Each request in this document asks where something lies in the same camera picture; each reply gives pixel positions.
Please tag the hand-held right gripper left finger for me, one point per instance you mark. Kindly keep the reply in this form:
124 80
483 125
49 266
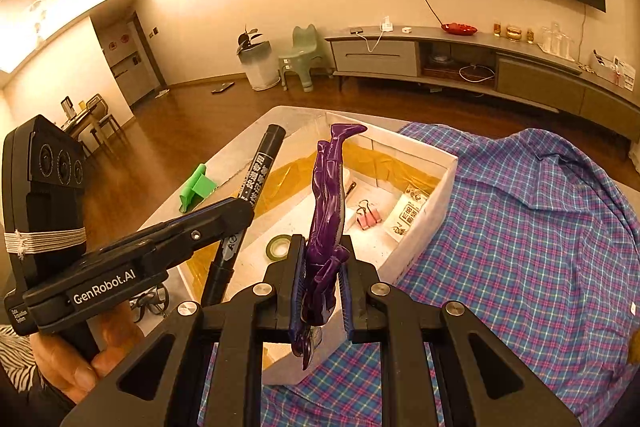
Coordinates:
297 282

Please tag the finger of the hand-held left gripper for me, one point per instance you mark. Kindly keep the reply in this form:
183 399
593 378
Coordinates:
210 229
200 214

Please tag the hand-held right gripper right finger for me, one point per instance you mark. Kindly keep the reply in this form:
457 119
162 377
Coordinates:
347 297

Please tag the dark green tape roll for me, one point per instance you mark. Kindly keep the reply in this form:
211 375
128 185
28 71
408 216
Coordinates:
272 247

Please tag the black marker pen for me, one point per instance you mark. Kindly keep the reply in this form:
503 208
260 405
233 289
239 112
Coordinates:
260 167

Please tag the pink binder clip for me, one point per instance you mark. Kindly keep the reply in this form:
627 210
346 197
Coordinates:
365 219
376 213

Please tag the purple figurine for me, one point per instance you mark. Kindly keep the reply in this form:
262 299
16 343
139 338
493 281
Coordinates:
327 207

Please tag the red and white staple box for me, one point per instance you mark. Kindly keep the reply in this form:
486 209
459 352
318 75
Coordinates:
410 212

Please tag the white foam box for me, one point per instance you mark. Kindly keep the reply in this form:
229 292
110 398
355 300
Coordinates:
430 207

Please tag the person's left hand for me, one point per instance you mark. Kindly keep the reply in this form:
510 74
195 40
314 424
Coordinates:
80 372

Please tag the green phone stand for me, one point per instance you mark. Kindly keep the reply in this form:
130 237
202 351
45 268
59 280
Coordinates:
197 187

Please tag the black eyeglasses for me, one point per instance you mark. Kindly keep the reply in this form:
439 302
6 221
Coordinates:
150 304

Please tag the wooden dining chair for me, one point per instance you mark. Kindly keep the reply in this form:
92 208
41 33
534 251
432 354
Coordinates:
100 119

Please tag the dark flat item on floor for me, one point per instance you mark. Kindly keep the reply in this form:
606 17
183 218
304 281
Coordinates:
223 88

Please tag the white round bin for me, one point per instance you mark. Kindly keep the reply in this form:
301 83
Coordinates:
260 69

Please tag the grey interior door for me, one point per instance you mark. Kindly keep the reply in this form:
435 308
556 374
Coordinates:
135 67

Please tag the potted green plant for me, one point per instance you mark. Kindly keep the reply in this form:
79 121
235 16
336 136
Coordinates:
248 38

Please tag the ceiling lamp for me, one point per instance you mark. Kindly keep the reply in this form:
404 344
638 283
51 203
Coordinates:
39 19

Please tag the blue plaid shirt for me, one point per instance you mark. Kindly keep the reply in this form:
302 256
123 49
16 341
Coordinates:
525 232

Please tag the green child chair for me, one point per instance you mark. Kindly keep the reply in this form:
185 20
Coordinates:
305 57

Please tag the white charger dock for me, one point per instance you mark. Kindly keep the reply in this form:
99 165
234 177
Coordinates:
387 24

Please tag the long grey television cabinet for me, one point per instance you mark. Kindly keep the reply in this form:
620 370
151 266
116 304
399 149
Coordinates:
540 82

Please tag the red dish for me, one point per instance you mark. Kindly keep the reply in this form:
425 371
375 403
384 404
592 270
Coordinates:
459 28

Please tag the gold bowl ornament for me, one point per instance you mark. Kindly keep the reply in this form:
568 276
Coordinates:
514 34

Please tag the clear glass cup set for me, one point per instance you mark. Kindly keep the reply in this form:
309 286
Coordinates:
556 41

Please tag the white desktop organizer box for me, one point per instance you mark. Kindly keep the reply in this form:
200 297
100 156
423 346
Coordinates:
615 69

